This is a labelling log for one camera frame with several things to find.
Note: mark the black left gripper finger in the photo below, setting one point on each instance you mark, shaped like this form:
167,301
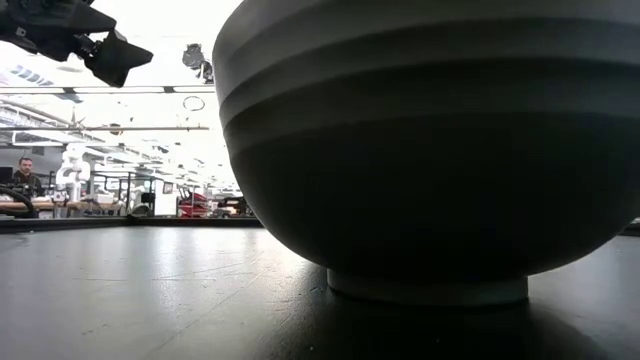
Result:
117,57
92,17

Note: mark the black bowl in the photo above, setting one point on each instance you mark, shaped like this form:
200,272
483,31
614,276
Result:
425,175

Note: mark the dark ceiling-mounted device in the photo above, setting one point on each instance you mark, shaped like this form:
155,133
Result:
192,56

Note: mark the white robot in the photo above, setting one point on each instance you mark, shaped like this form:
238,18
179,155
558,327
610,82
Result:
72,172

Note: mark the small framed sign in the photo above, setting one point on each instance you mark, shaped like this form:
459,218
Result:
168,187

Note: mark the black metal rack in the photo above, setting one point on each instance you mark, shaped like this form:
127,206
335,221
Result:
148,197

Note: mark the person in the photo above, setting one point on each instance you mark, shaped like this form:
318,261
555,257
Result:
26,177

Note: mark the black monitor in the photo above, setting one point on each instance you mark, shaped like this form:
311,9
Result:
5,175

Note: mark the wooden workbench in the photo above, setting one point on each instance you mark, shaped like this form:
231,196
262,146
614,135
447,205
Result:
75,206

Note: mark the red tool cart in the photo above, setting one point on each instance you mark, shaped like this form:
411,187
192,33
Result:
192,207

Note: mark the dark cart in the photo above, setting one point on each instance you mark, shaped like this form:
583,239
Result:
232,206

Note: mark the black aluminium table frame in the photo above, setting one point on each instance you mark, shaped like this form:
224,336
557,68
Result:
175,222

